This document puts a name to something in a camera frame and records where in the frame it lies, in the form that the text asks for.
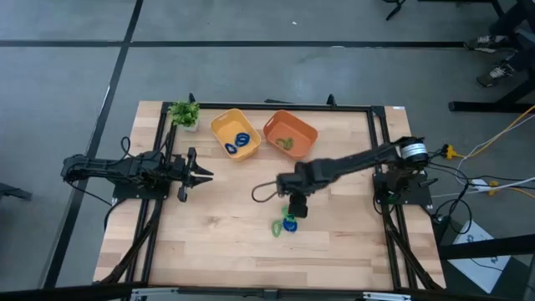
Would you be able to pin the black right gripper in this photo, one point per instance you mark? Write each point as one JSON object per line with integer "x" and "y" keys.
{"x": 300, "y": 180}

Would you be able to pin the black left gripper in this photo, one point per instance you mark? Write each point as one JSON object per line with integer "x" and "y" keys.
{"x": 184, "y": 171}

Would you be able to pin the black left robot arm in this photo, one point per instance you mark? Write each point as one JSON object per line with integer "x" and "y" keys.
{"x": 108, "y": 167}

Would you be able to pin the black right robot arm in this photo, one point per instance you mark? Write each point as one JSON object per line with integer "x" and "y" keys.
{"x": 355, "y": 161}

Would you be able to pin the orange plastic bin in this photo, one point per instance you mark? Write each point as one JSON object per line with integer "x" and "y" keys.
{"x": 301, "y": 131}

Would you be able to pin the yellow plastic bin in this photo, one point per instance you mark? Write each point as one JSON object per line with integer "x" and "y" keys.
{"x": 227, "y": 125}

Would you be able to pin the green plant in white pot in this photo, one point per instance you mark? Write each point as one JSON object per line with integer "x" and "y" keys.
{"x": 184, "y": 113}

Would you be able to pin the black crossbar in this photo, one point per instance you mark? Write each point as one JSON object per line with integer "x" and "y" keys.
{"x": 62, "y": 293}

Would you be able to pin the black furniture foot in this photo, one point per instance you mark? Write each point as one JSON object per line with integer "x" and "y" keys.
{"x": 14, "y": 192}

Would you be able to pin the white power strip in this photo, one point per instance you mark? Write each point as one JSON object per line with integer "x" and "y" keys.
{"x": 480, "y": 184}

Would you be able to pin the black beam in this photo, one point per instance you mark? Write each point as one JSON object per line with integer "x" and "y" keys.
{"x": 480, "y": 248}

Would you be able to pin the black chair base leg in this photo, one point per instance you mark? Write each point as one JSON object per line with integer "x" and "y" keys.
{"x": 395, "y": 10}

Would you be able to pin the black desk leg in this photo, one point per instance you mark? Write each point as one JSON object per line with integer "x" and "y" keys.
{"x": 480, "y": 106}

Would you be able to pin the white box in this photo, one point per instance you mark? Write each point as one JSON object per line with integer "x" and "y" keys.
{"x": 480, "y": 263}

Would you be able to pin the person's foot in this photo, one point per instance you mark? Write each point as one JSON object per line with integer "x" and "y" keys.
{"x": 495, "y": 75}
{"x": 485, "y": 43}

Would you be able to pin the person's leg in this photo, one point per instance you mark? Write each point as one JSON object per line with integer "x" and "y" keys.
{"x": 514, "y": 16}

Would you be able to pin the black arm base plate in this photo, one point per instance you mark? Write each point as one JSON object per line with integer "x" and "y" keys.
{"x": 140, "y": 191}
{"x": 414, "y": 188}

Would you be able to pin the black frame mount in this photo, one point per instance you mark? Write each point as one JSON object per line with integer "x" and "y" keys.
{"x": 192, "y": 98}
{"x": 331, "y": 100}

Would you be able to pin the black aluminium table frame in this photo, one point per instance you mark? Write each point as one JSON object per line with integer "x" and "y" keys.
{"x": 292, "y": 107}

